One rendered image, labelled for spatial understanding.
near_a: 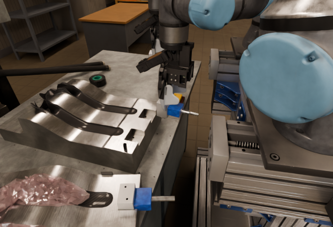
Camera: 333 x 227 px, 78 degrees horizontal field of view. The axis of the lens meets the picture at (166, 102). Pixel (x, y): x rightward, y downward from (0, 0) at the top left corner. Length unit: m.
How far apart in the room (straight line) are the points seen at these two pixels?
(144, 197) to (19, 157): 0.46
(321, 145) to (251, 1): 0.31
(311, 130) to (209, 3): 0.28
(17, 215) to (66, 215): 0.09
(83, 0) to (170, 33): 4.48
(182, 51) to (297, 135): 0.31
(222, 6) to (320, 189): 0.42
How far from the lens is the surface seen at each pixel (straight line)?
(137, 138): 0.66
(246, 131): 0.55
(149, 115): 0.74
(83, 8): 4.99
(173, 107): 0.64
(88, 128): 0.71
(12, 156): 0.85
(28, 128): 0.77
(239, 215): 1.30
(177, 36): 0.51
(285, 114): 0.29
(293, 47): 0.25
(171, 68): 0.55
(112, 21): 2.85
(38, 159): 0.79
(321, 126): 0.44
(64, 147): 0.72
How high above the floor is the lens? 1.32
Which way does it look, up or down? 35 degrees down
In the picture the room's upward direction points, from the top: straight up
